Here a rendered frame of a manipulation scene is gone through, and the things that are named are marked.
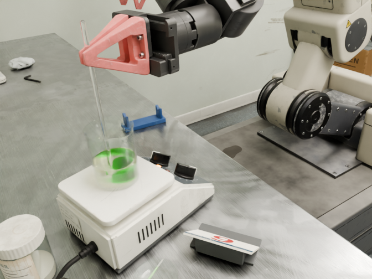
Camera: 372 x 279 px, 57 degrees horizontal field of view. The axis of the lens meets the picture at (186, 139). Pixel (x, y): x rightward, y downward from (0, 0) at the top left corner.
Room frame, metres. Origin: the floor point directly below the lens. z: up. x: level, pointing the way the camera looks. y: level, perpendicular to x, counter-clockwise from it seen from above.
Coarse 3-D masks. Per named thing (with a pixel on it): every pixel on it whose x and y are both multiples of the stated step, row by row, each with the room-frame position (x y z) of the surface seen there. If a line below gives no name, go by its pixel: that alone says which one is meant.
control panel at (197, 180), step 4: (148, 160) 0.47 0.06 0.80; (172, 164) 0.49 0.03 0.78; (164, 168) 0.45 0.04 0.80; (168, 168) 0.45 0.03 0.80; (172, 168) 0.46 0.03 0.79; (172, 172) 0.44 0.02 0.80; (176, 176) 0.42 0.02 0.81; (196, 176) 0.45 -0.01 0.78; (180, 180) 0.40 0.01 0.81; (184, 180) 0.41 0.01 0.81; (188, 180) 0.41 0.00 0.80; (192, 180) 0.42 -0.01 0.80; (196, 180) 0.42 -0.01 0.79; (200, 180) 0.43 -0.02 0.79; (204, 180) 0.44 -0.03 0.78
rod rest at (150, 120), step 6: (156, 108) 0.73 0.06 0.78; (156, 114) 0.73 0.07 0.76; (132, 120) 0.71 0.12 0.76; (138, 120) 0.71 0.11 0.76; (144, 120) 0.71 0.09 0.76; (150, 120) 0.71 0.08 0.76; (156, 120) 0.70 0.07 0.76; (162, 120) 0.71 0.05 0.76; (138, 126) 0.68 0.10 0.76; (144, 126) 0.69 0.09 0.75
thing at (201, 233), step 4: (192, 232) 0.33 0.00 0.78; (196, 232) 0.33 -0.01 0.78; (200, 232) 0.34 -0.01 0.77; (204, 232) 0.34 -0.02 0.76; (204, 236) 0.32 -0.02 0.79; (208, 236) 0.32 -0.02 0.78; (212, 236) 0.33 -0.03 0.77; (216, 236) 0.33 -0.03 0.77; (220, 236) 0.34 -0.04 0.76; (220, 240) 0.31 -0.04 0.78; (224, 240) 0.32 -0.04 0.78; (228, 240) 0.32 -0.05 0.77; (232, 240) 0.33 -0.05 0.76; (232, 244) 0.30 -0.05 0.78; (236, 244) 0.31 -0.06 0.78; (240, 244) 0.31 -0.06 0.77; (244, 244) 0.32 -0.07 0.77; (248, 244) 0.32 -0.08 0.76; (244, 248) 0.29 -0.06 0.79; (248, 248) 0.30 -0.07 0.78; (252, 248) 0.30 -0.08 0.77
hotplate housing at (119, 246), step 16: (176, 192) 0.37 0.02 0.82; (192, 192) 0.39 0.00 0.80; (208, 192) 0.42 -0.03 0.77; (64, 208) 0.36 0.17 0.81; (80, 208) 0.35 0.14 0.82; (144, 208) 0.34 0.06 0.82; (160, 208) 0.35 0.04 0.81; (176, 208) 0.37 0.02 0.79; (192, 208) 0.39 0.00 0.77; (64, 224) 0.38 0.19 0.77; (80, 224) 0.34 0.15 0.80; (96, 224) 0.32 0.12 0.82; (128, 224) 0.31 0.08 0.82; (144, 224) 0.33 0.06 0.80; (160, 224) 0.34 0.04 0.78; (176, 224) 0.37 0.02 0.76; (96, 240) 0.31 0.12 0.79; (112, 240) 0.29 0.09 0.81; (128, 240) 0.31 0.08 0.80; (144, 240) 0.32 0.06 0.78; (80, 256) 0.30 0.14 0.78; (112, 256) 0.29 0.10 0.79; (128, 256) 0.30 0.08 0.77
